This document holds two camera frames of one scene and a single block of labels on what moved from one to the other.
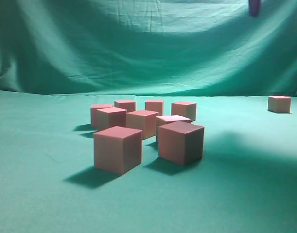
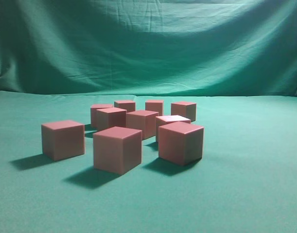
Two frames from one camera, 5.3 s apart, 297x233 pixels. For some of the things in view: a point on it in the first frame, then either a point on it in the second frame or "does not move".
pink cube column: x=279 y=104 → x=63 y=140
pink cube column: x=117 y=149 does not move
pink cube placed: x=155 y=105 does not move
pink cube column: x=128 y=105 does not move
